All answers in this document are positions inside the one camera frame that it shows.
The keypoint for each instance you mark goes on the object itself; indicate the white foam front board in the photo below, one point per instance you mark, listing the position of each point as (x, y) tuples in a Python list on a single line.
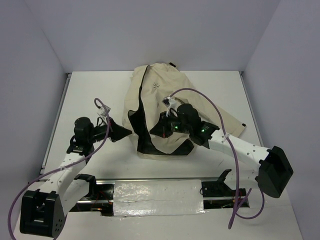
[(173, 209)]

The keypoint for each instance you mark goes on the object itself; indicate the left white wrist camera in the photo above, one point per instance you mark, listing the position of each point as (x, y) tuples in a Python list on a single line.
[(103, 111)]

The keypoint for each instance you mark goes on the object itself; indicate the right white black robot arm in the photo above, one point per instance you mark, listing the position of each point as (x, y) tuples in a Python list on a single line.
[(271, 169)]

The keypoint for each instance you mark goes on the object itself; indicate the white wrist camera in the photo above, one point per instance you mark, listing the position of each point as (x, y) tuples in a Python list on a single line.
[(169, 102), (103, 111)]

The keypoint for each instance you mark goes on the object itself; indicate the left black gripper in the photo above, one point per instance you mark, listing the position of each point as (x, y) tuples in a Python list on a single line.
[(117, 132)]

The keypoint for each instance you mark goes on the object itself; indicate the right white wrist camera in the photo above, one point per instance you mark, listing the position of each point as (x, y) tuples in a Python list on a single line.
[(169, 102)]

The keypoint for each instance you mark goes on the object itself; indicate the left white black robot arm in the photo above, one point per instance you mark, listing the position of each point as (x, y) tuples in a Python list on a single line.
[(44, 210)]

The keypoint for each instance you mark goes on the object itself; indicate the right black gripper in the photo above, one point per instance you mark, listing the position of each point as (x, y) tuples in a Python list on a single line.
[(161, 128)]

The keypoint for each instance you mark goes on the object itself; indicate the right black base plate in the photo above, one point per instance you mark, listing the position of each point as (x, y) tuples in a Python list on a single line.
[(217, 195)]

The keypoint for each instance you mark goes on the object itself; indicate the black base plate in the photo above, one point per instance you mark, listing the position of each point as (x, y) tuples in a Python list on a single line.
[(102, 200), (217, 195)]

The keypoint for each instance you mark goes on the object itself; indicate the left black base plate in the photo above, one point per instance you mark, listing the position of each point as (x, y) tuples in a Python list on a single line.
[(102, 200)]

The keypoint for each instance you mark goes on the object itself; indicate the cream jacket with black zipper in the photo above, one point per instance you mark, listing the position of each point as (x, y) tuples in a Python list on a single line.
[(143, 105)]

